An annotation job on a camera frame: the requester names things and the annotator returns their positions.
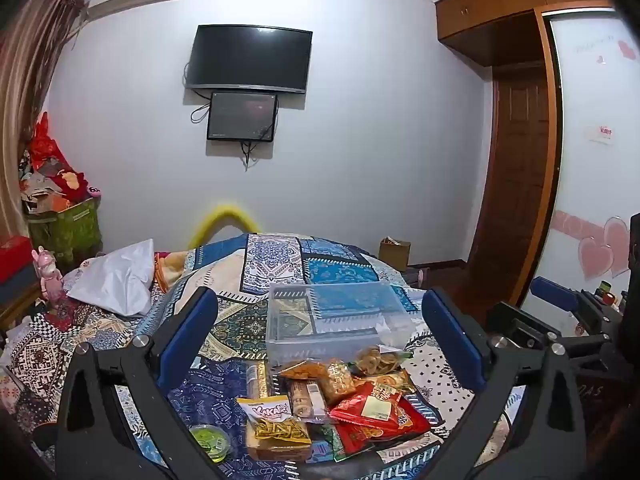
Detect green jelly cup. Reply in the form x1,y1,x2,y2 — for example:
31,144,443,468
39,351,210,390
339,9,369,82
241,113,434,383
189,425,232,464

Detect red snack bag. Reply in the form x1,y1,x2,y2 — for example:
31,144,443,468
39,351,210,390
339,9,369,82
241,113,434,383
329,382,431,455

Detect yellow kaka snack bag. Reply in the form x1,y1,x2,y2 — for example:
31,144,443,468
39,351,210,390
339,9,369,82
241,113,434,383
235,396,311,463

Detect orange fried snack bag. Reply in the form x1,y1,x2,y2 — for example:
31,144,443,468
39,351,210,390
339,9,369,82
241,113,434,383
278,359,356,405

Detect clear plastic storage bin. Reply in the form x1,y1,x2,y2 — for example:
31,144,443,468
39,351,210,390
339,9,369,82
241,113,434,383
266,282,419,366

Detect banana chips clear bag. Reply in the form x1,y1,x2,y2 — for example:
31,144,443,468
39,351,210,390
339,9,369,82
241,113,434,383
349,347,413,377

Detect long biscuit pack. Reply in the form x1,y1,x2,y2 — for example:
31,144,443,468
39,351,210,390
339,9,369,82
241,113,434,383
288,379,330,425

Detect brown wooden door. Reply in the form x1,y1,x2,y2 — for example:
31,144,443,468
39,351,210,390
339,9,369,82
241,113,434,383
468,63,549,323

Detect white pillow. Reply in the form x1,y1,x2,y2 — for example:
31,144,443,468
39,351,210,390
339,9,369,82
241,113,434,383
67,238,154,318

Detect small cardboard box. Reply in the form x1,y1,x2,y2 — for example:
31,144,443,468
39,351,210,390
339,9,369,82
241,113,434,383
378,237,411,272

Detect pink rabbit toy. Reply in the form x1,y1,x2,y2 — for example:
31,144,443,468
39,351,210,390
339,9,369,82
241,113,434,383
32,246,66,309

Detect red box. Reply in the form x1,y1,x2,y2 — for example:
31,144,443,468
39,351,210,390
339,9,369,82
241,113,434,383
0,235,32,284

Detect green storage box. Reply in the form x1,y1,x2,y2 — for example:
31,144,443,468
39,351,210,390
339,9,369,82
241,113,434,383
26,198,103,273

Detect yellow fuzzy hoop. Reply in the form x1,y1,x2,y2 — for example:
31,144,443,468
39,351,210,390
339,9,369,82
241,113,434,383
189,204,260,248

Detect wooden overhead cabinet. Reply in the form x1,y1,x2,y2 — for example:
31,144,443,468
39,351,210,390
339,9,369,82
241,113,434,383
436,0,600,67

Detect brown striped curtain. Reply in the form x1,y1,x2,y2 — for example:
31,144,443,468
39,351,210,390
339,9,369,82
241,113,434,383
1,0,87,240

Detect large wall television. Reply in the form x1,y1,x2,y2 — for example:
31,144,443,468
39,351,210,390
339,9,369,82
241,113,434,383
186,24,312,94

